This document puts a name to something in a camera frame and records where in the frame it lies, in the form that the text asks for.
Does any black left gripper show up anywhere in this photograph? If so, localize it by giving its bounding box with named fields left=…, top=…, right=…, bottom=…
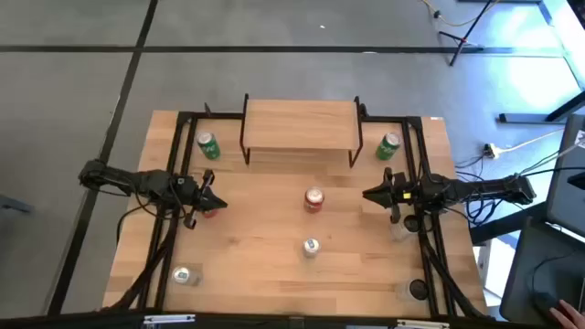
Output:
left=173, top=168, right=229, bottom=229

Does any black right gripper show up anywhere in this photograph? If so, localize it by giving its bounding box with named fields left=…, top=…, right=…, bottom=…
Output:
left=363, top=166, right=424, bottom=225

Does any green Sprite can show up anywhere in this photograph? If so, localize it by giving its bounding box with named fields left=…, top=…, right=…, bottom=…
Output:
left=196, top=131, right=222, bottom=161
left=375, top=131, right=402, bottom=162

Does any blue silver Red Bull can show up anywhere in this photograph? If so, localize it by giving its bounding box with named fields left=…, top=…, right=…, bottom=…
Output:
left=302, top=237, right=322, bottom=260
left=171, top=266, right=202, bottom=288

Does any wooden shelf with black legs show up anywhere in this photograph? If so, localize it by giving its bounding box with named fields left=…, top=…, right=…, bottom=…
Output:
left=239, top=93, right=365, bottom=169

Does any clear bottle with black cap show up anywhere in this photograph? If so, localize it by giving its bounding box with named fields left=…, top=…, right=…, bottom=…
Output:
left=395, top=278, right=430, bottom=302
left=388, top=214, right=421, bottom=242

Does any dark grey desk pad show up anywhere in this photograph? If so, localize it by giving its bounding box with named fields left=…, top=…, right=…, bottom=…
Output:
left=500, top=217, right=585, bottom=328

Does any black floor stand base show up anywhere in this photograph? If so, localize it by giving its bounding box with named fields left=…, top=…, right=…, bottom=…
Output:
left=497, top=90, right=585, bottom=124

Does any black tripod stand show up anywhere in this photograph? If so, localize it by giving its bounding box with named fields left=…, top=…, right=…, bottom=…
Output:
left=438, top=0, right=499, bottom=68

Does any grey desk panel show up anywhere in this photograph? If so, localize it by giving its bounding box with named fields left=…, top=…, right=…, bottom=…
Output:
left=546, top=113, right=585, bottom=239

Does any black computer mouse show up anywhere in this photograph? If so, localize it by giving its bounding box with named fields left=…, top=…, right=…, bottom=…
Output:
left=532, top=292, right=561, bottom=316

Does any person's hand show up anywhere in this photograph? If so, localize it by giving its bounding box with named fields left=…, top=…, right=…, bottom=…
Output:
left=548, top=299, right=585, bottom=329

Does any black aluminium table frame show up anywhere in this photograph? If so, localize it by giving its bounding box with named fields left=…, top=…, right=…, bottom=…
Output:
left=107, top=102, right=490, bottom=320

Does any black cable conduit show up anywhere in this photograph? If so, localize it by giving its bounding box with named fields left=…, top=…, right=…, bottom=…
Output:
left=422, top=237, right=488, bottom=320
left=112, top=218, right=177, bottom=313

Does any silver metal bracket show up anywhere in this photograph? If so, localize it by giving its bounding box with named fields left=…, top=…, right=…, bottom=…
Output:
left=396, top=319, right=452, bottom=329
left=144, top=313, right=197, bottom=325

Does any white cable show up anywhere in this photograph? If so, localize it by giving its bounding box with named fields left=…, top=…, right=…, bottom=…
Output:
left=497, top=127, right=566, bottom=154

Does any black cable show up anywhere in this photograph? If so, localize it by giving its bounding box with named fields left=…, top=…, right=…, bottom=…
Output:
left=514, top=164, right=585, bottom=180

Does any yellow cable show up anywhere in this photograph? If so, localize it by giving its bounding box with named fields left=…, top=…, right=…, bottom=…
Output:
left=420, top=0, right=499, bottom=27

